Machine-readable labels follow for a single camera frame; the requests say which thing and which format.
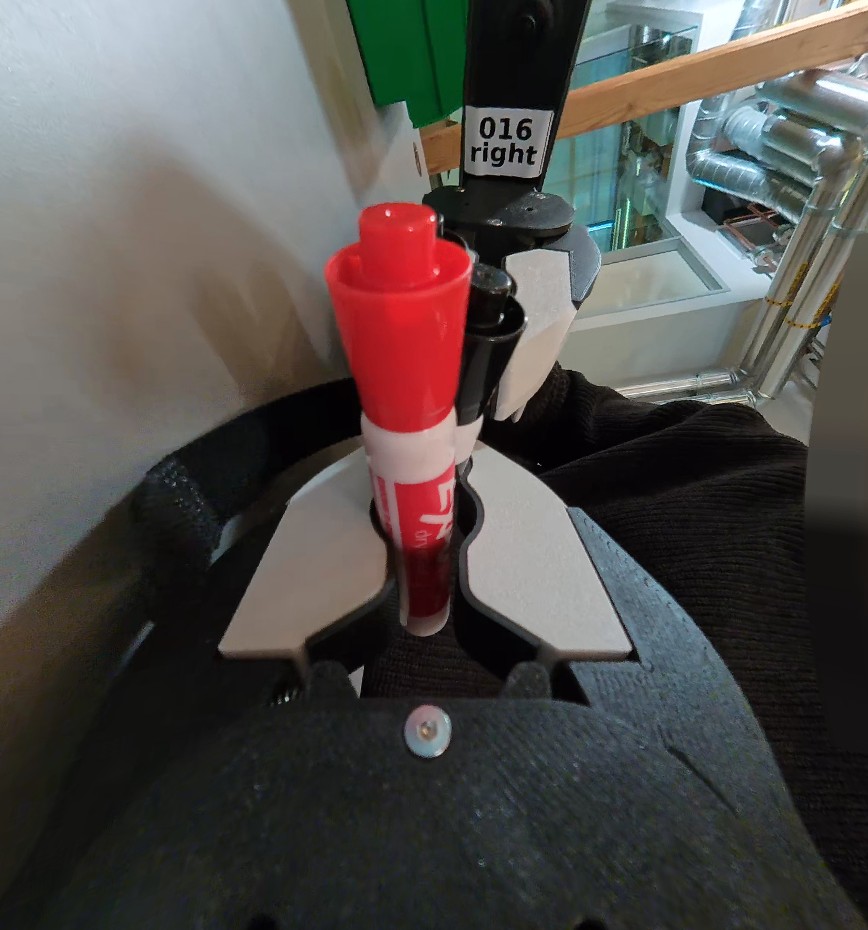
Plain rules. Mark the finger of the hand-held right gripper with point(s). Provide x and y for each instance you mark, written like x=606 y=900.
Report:
x=543 y=320

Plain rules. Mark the red dry-erase marker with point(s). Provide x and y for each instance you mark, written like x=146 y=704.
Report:
x=405 y=341

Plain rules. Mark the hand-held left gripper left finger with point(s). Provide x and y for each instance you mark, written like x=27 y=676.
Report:
x=310 y=574

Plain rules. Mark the wooden handrail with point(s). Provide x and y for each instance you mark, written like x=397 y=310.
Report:
x=695 y=69

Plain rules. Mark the black dry-erase marker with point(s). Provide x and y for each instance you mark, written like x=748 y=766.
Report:
x=488 y=341

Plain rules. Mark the person's black sweater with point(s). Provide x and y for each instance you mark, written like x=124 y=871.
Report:
x=732 y=617

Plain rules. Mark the shiny steel pipe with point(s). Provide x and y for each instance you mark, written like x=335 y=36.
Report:
x=819 y=276

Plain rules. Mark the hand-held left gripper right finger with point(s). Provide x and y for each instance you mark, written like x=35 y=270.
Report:
x=543 y=567

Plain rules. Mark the person's right forearm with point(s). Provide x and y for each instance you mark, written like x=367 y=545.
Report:
x=659 y=450

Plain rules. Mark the green plastic bin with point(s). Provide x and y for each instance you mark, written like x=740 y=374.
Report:
x=405 y=51

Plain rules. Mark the silver ducts bundle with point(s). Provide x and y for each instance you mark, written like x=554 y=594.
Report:
x=761 y=152

